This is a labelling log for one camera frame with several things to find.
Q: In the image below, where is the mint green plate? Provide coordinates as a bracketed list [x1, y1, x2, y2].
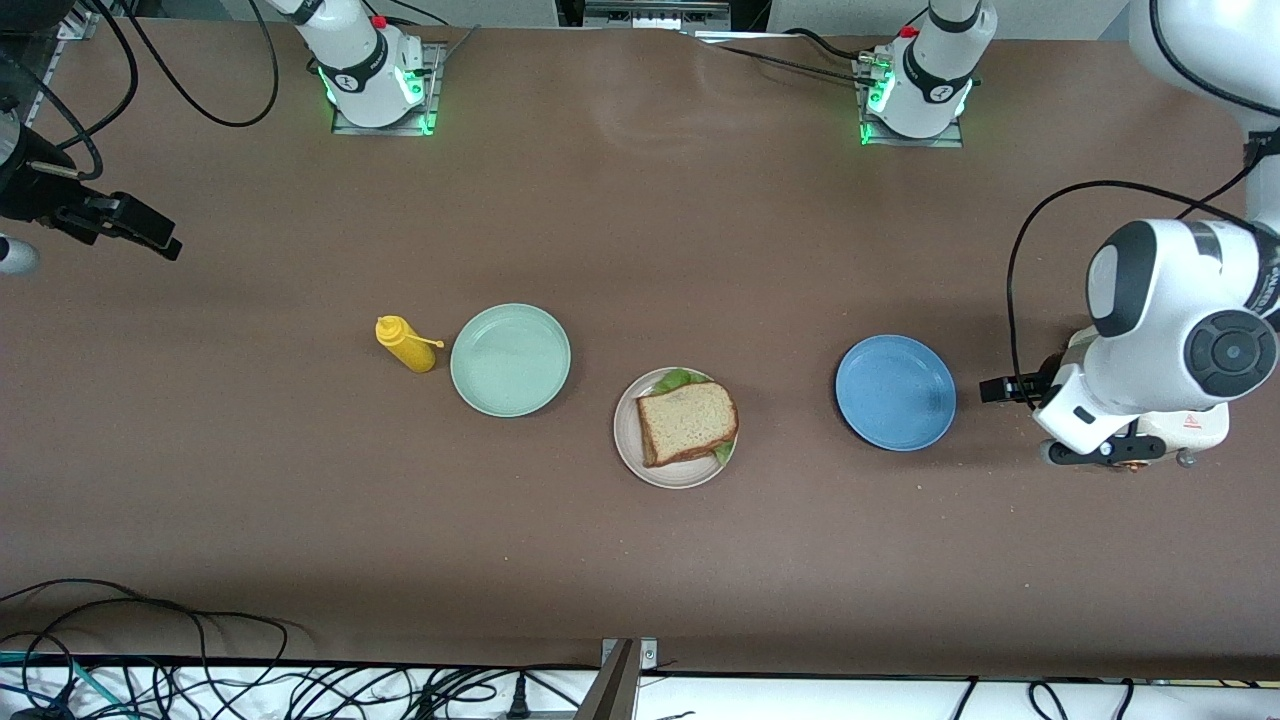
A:
[450, 303, 572, 418]

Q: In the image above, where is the metal frame crossbar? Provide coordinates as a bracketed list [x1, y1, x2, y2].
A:
[555, 0, 771, 39]

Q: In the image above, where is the blue plate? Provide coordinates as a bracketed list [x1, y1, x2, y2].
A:
[835, 334, 958, 452]

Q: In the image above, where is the metal camera mount beam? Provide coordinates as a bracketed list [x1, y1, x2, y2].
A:
[575, 637, 661, 720]

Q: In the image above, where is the aluminium frame rail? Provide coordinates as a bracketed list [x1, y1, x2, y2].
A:
[20, 0, 101, 116]

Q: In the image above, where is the black looping floor cable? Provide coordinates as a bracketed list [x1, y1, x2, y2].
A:
[0, 578, 291, 701]

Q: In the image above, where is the teal floor cable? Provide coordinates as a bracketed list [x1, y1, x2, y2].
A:
[0, 650, 131, 720]

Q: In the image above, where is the yellow mustard squeeze bottle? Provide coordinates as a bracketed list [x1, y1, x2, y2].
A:
[375, 315, 446, 374]

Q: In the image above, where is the beige plate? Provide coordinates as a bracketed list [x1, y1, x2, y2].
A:
[613, 366, 739, 490]

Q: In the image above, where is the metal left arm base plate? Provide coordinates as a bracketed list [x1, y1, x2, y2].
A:
[855, 55, 966, 149]

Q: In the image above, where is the green lettuce leaf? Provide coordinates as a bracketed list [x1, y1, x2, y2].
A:
[653, 368, 738, 467]

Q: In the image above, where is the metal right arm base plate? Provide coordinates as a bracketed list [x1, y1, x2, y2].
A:
[332, 42, 441, 136]

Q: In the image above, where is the brown bread slice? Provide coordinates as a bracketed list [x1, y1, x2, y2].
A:
[636, 381, 740, 469]

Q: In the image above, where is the thick black hanging cable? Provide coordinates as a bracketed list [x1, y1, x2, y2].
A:
[0, 0, 139, 183]

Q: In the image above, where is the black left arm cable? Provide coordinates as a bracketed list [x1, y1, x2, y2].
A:
[1005, 0, 1280, 386]

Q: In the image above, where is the cream white toaster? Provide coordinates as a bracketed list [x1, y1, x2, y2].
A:
[1065, 322, 1231, 471]

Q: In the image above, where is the black base cable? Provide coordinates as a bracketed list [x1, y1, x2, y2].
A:
[780, 28, 876, 61]
[690, 40, 871, 86]

